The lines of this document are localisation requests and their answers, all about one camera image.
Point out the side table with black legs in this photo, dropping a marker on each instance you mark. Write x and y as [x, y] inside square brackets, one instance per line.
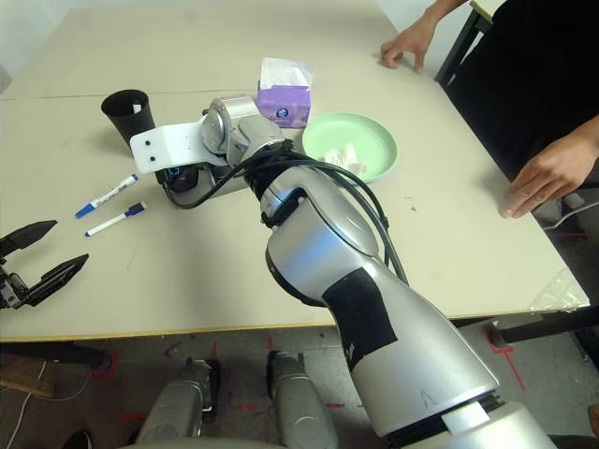
[463, 47]

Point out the brown wooden piece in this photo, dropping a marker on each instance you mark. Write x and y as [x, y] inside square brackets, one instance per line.
[28, 388]

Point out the clear plastic film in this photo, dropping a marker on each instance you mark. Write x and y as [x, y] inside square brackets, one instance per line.
[559, 290]

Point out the bystander black clothed torso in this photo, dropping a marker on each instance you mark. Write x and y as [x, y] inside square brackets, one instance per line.
[529, 79]

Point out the grey glasses case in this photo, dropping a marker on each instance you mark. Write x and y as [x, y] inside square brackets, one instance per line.
[234, 187]

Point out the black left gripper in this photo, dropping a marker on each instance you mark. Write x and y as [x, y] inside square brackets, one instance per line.
[11, 292]

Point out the black shoe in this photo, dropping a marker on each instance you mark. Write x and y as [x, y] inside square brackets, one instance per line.
[78, 440]

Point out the bystander left hand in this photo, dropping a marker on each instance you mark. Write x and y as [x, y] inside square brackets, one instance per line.
[547, 180]

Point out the grey robot right leg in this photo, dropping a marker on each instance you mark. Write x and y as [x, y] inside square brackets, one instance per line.
[299, 407]

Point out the bystander right hand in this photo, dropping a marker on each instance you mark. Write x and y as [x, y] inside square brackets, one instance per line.
[414, 39]

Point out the black table leg bar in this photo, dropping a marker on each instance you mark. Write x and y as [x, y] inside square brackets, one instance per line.
[552, 322]
[51, 355]

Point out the black plastic cup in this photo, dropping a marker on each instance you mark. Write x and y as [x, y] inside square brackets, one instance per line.
[126, 117]

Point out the light green plate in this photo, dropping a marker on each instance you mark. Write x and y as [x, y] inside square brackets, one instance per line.
[355, 135]

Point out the bystander left forearm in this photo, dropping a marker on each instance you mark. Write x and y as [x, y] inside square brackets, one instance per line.
[585, 145]

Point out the bystander right forearm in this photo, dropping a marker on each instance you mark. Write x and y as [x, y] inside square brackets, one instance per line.
[444, 11]

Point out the grey robot torso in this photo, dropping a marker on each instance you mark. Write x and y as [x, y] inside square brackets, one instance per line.
[196, 444]

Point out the grey robot left leg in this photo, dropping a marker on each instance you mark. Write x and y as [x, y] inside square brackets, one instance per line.
[178, 402]

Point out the grey robot leg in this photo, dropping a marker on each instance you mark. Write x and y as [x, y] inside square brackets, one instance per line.
[178, 402]
[299, 407]

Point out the purple tissue box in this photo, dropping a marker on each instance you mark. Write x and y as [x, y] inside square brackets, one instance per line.
[285, 110]

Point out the white tissue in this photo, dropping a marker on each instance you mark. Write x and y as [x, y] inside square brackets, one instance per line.
[344, 156]

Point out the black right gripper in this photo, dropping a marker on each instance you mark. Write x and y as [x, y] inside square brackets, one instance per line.
[210, 175]

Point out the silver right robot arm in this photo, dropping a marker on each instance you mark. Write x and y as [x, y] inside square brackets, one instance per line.
[374, 327]

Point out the thick white marker blue cap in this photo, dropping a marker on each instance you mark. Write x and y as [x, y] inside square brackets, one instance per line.
[105, 196]

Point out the slim marker black eraser cap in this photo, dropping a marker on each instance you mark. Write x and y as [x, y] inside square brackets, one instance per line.
[112, 223]

